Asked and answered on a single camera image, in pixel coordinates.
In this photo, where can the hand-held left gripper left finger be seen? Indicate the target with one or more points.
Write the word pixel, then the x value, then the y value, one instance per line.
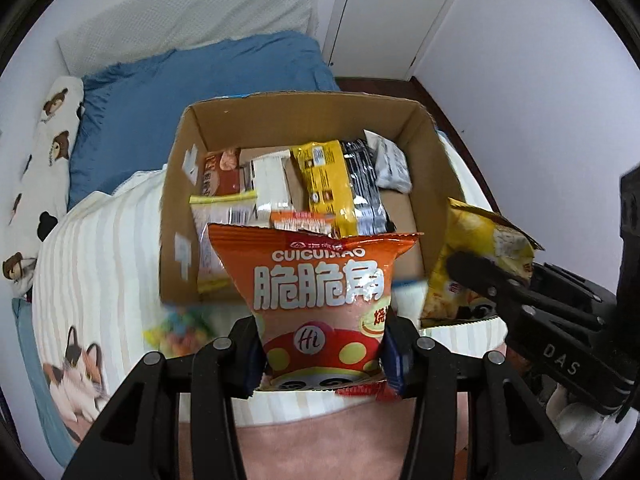
pixel 247 355

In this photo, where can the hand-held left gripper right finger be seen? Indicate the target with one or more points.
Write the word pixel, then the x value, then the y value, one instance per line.
pixel 395 360

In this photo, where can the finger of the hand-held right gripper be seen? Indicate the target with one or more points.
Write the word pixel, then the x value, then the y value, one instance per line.
pixel 565 282
pixel 480 275

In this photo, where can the yellow panda snack packet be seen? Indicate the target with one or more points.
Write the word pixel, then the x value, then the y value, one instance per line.
pixel 465 230

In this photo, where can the colourful candy bag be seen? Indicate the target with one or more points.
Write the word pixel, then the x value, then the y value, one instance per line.
pixel 180 332

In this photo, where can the white grey snack packet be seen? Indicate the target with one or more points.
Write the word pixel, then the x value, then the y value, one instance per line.
pixel 392 165

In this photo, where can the pale yellow snack packet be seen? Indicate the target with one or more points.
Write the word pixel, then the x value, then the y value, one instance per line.
pixel 220 210

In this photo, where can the long black snack packet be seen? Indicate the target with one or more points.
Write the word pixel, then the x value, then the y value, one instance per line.
pixel 362 175

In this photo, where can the printed cardboard box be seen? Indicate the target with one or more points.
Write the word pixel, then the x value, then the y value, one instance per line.
pixel 175 200

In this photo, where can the silver white snack packet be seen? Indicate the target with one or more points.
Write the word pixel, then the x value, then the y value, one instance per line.
pixel 267 175

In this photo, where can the long yellow snack packet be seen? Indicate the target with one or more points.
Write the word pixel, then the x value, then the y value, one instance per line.
pixel 325 180

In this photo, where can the red picture snack packet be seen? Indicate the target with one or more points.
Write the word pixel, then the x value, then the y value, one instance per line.
pixel 220 170

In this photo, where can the person's right hand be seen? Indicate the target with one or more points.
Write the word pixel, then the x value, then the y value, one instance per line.
pixel 585 425

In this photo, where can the pink striped cat blanket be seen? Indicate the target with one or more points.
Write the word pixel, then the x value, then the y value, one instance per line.
pixel 100 260

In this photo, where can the bed with blue sheet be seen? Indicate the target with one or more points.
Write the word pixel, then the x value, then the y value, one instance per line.
pixel 30 350

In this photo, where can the blue pillow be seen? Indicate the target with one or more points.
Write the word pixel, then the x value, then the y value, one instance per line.
pixel 150 110

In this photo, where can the white door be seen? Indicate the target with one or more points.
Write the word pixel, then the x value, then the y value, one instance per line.
pixel 390 20

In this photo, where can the bear print long pillow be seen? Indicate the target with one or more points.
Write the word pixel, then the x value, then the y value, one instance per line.
pixel 45 160

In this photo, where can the white quilted pillow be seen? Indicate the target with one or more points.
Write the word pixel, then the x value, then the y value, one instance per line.
pixel 200 10

